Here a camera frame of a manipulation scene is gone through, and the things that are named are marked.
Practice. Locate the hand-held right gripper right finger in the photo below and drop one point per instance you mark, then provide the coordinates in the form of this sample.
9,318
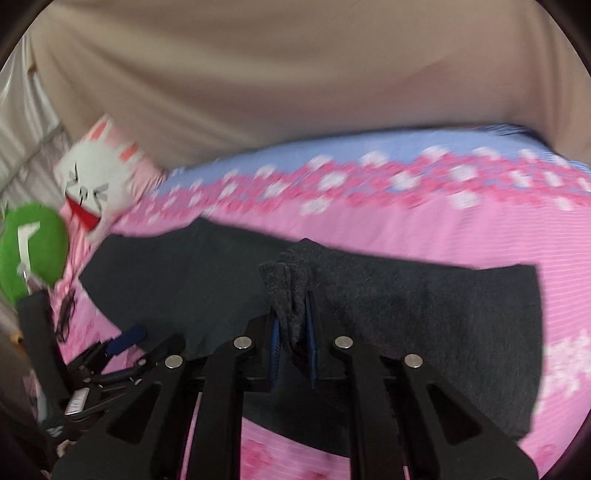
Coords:
312,355

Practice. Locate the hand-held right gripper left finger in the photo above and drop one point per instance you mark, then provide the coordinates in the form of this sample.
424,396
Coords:
275,355

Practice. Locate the white translucent curtain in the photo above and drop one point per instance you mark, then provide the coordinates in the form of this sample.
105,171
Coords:
21,129

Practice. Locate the pink floral bed sheet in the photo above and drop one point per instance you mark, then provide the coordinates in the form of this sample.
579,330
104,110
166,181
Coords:
415,226

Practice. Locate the dark grey pants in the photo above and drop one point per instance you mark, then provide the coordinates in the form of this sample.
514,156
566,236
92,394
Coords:
415,323

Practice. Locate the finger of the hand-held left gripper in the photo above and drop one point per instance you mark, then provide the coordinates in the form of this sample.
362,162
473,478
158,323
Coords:
127,339
131,369

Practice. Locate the green plush toy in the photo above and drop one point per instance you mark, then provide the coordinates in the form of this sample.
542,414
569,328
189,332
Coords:
34,251

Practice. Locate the beige cloth cover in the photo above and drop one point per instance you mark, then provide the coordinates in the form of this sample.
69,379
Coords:
286,83

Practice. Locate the white rabbit plush pillow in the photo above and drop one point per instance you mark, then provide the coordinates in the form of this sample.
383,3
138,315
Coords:
97,180

